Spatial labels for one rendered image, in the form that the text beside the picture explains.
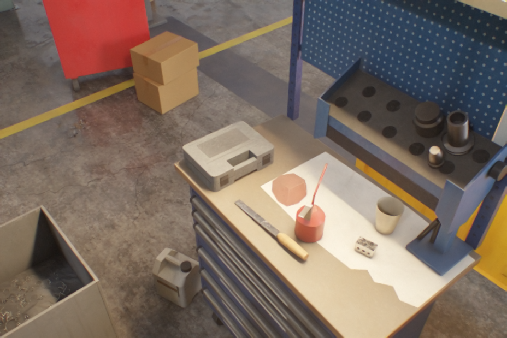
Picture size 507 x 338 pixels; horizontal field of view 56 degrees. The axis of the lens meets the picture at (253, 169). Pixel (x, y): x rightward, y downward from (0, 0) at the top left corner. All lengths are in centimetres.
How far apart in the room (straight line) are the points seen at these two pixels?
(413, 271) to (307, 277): 30
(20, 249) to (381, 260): 158
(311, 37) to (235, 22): 329
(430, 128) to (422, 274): 42
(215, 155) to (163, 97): 199
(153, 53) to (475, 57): 260
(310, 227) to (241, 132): 49
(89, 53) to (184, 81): 75
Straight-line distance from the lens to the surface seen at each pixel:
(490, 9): 104
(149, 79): 360
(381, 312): 134
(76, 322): 203
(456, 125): 122
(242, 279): 165
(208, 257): 188
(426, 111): 130
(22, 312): 227
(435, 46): 136
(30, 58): 472
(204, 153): 163
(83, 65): 392
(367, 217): 155
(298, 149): 176
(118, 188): 308
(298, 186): 156
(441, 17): 133
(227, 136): 170
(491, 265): 255
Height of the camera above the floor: 206
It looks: 42 degrees down
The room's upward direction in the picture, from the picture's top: straight up
